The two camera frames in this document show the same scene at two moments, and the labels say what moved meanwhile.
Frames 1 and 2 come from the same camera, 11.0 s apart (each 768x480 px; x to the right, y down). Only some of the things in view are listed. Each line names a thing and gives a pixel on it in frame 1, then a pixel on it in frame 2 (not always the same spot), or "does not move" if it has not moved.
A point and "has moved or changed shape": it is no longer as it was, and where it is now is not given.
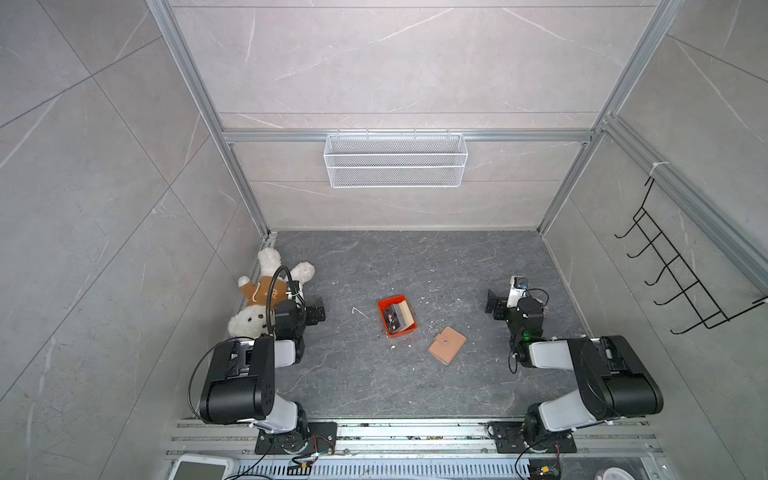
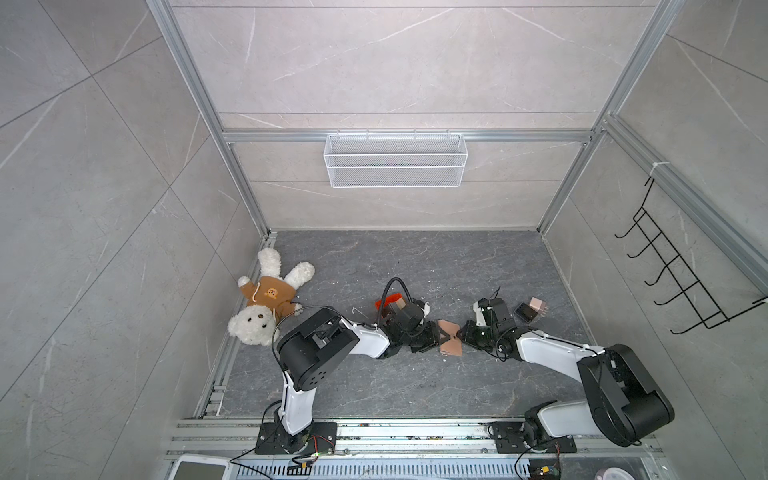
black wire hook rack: x=691 y=286 does not move
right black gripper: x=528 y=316 -> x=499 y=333
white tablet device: x=201 y=467 does not move
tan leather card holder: x=447 y=345 has moved or changed shape
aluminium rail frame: x=418 y=450 does not move
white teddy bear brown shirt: x=256 y=320 does not move
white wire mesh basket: x=395 y=161 does not move
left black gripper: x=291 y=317 -> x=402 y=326
